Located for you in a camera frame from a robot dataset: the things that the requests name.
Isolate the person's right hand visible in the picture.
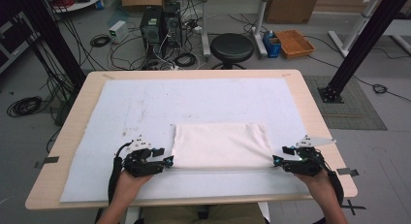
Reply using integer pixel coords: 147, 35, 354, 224
295, 170, 334, 203

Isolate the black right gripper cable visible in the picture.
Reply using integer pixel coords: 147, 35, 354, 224
309, 148, 345, 224

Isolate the small black cable coil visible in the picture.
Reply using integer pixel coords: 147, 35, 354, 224
89, 33, 112, 48

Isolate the dark equipment rack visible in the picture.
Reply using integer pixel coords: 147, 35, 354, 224
0, 10, 41, 74

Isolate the black round stool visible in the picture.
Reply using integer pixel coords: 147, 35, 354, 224
209, 32, 256, 71

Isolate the black computer tower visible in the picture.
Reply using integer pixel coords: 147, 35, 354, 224
162, 1, 184, 49
139, 6, 165, 58

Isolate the white power supply box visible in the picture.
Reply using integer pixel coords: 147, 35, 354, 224
108, 19, 130, 45

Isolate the white felt mat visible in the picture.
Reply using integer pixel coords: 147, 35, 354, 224
59, 77, 313, 204

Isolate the white printed tank top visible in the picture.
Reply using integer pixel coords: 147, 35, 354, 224
171, 121, 276, 171

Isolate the large black cable coil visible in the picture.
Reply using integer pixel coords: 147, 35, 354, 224
6, 95, 44, 118

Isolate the black metal post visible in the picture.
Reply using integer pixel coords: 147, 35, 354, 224
12, 0, 87, 89
317, 0, 411, 105

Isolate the white metal stand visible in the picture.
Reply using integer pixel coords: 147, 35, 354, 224
328, 0, 411, 58

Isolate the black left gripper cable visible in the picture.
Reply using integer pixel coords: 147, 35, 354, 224
108, 141, 135, 207

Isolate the blue box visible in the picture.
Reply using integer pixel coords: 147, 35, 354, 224
262, 30, 283, 59

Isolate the light wooden table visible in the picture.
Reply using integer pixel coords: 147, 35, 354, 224
24, 69, 359, 211

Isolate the black tape cross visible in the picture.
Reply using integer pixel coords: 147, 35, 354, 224
342, 199, 367, 216

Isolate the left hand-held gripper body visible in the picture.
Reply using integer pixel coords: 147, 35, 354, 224
122, 134, 167, 178

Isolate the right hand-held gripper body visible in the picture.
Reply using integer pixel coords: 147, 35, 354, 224
284, 134, 337, 177

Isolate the large brown cardboard box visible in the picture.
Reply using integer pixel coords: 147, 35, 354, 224
264, 0, 321, 25

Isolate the grey floor mat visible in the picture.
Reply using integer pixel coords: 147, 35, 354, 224
302, 75, 389, 132

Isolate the wooden tray on floor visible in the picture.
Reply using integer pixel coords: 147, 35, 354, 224
273, 29, 316, 60

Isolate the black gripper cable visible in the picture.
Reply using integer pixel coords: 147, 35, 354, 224
108, 141, 135, 207
309, 148, 345, 224

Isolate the person's left hand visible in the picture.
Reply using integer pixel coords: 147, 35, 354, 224
115, 170, 155, 203

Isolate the black floor cable with coil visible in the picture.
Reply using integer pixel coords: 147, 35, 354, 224
303, 34, 411, 104

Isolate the black tape strip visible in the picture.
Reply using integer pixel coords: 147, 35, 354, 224
335, 167, 360, 177
34, 155, 60, 170

